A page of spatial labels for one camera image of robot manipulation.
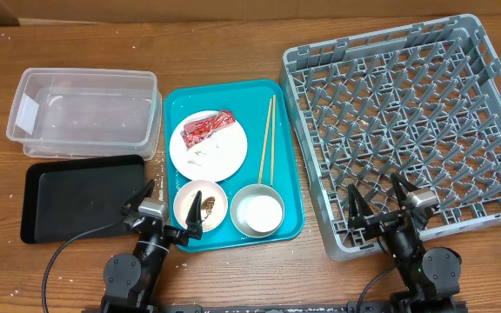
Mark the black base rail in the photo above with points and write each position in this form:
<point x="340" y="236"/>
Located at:
<point x="350" y="307"/>

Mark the pink bowl with rice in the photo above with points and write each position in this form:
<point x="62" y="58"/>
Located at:
<point x="185" y="196"/>

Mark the black plastic tray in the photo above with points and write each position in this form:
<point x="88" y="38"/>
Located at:
<point x="63" y="199"/>

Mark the teal serving tray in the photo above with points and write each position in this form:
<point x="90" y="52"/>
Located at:
<point x="248" y="101"/>

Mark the clear plastic storage bin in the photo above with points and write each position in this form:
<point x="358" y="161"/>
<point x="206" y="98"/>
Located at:
<point x="81" y="112"/>

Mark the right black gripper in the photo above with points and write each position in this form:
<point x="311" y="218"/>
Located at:
<point x="361" y="214"/>

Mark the wooden chopstick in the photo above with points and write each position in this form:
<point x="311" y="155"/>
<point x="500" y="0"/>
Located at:
<point x="273" y="136"/>
<point x="265" y="141"/>

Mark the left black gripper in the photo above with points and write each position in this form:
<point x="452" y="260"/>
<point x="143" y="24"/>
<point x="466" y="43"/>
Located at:
<point x="193" y="229"/>

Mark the white paper cup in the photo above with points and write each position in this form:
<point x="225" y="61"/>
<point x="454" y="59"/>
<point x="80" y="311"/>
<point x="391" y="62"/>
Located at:
<point x="263" y="214"/>

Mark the white round plate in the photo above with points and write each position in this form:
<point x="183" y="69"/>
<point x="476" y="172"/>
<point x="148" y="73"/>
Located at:
<point x="214" y="159"/>

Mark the red foil wrapper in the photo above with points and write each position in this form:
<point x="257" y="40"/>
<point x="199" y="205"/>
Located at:
<point x="196" y="131"/>

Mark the grey dishwasher rack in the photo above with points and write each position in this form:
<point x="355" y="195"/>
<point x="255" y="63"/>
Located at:
<point x="422" y="100"/>

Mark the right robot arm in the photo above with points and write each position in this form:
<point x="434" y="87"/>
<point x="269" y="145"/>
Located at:
<point x="429" y="275"/>

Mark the right wooden chopstick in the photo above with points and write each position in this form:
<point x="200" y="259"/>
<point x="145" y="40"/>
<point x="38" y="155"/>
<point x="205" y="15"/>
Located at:
<point x="273" y="136"/>

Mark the brown food scrap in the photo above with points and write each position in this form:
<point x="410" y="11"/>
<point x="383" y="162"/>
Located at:
<point x="207" y="206"/>

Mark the grey round bowl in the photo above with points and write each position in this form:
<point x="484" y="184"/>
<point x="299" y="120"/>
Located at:
<point x="239" y="203"/>

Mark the left wooden chopstick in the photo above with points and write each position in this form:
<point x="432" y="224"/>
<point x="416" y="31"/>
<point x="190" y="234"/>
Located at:
<point x="265" y="141"/>

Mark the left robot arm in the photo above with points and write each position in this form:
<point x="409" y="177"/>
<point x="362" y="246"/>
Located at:
<point x="130" y="278"/>

